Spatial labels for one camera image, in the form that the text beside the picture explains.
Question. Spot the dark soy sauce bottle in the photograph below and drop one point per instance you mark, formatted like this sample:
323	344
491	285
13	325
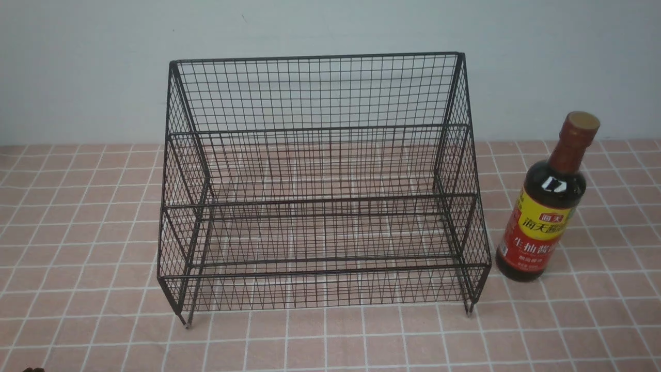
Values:
551	192

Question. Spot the pink tiled tablecloth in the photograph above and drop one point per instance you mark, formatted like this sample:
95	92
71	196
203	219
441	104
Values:
79	292

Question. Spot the black wire mesh rack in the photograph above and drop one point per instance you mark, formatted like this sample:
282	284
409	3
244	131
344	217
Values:
319	181

